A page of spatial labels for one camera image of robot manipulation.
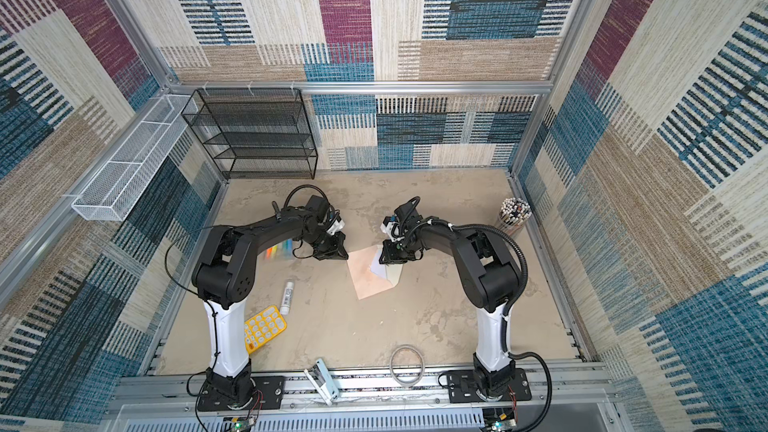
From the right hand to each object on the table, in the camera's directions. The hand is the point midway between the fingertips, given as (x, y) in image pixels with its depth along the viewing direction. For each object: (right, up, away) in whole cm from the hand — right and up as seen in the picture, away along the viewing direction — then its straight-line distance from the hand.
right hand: (384, 263), depth 94 cm
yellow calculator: (-33, -15, -11) cm, 38 cm away
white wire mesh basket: (-64, +21, -23) cm, 71 cm away
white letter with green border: (-3, -1, 0) cm, 3 cm away
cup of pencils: (+36, +16, -9) cm, 41 cm away
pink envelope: (-6, -5, -2) cm, 8 cm away
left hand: (-11, +3, +1) cm, 12 cm away
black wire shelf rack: (-47, +44, +15) cm, 66 cm away
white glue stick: (-28, -11, -9) cm, 31 cm away
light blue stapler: (-14, -24, -21) cm, 35 cm away
